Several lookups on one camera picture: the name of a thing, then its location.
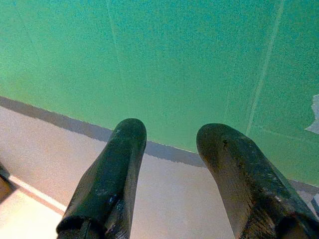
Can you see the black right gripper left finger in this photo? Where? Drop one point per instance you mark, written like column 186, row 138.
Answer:
column 109, row 179

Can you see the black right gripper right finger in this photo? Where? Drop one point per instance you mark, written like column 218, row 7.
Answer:
column 249, row 179

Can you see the white masking tape piece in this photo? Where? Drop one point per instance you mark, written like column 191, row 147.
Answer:
column 314, row 119

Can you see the green wall sheet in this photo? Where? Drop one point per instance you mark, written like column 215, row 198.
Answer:
column 159, row 62

